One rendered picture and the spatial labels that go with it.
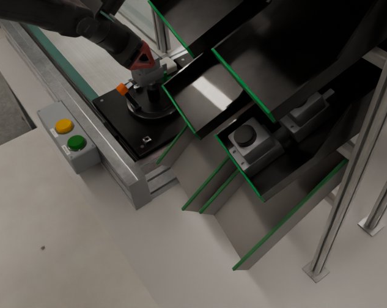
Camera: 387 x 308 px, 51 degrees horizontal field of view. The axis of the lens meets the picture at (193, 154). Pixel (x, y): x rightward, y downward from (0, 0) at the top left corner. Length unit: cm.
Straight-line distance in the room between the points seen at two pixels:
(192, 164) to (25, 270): 43
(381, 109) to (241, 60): 17
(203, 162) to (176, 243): 21
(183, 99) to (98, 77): 57
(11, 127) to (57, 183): 156
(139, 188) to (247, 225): 29
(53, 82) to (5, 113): 155
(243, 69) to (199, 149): 34
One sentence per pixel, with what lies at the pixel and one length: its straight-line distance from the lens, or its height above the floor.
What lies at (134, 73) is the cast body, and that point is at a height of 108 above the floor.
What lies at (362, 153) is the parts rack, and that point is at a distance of 58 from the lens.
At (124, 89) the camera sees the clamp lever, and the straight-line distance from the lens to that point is 95.
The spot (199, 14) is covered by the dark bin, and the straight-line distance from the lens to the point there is 59.
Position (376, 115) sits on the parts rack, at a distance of 53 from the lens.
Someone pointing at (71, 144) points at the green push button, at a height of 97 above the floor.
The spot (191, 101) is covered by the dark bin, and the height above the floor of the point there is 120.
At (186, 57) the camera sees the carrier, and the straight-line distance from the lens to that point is 117.
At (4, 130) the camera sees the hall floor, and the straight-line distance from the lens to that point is 263.
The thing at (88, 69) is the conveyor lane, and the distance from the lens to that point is 129.
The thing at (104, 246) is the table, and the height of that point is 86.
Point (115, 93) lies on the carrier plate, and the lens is 110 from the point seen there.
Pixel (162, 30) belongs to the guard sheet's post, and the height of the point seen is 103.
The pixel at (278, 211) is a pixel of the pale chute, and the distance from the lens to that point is 72.
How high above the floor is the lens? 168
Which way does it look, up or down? 50 degrees down
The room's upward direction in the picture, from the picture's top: 6 degrees counter-clockwise
